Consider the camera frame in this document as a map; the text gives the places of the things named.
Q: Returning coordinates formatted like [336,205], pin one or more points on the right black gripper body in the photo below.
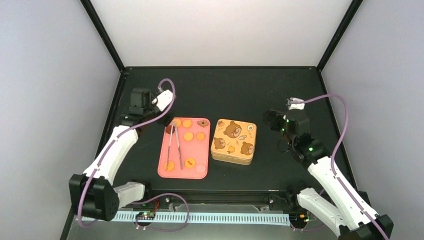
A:
[273,124]

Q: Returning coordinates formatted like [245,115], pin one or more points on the dark chocolate cookie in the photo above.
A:
[170,129]

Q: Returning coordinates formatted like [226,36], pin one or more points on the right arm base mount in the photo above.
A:
[285,202]

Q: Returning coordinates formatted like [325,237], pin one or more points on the gold cookie tin box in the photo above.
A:
[235,159]

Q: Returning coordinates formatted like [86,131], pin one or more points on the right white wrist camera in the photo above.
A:
[294,103]

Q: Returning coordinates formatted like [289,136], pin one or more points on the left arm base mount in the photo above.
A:
[150,204]

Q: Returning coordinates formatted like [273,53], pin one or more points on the brown flower cookie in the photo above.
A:
[203,123]

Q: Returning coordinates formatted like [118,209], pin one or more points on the clear plastic lid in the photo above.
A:
[234,137]

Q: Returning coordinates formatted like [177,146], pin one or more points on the orange round cookie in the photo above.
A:
[188,136]
[187,123]
[177,121]

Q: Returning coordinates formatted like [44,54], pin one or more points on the white slotted cable duct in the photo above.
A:
[277,219]

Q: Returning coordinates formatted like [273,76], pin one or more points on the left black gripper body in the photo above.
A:
[166,121]

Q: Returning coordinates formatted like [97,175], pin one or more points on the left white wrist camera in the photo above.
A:
[163,100]

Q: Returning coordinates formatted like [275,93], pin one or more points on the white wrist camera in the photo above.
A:
[163,100]
[294,103]

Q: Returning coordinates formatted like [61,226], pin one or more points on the beige round cookie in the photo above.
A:
[200,136]

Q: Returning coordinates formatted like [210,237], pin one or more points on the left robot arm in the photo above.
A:
[92,193]

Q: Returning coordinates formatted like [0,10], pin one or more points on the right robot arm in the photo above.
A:
[346,213]

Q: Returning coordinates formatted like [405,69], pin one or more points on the pale pink cookie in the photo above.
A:
[201,168]

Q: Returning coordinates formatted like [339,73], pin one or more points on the yellow cookie red mark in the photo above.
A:
[190,163]

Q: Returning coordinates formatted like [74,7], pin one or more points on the pink plastic tray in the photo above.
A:
[175,148]

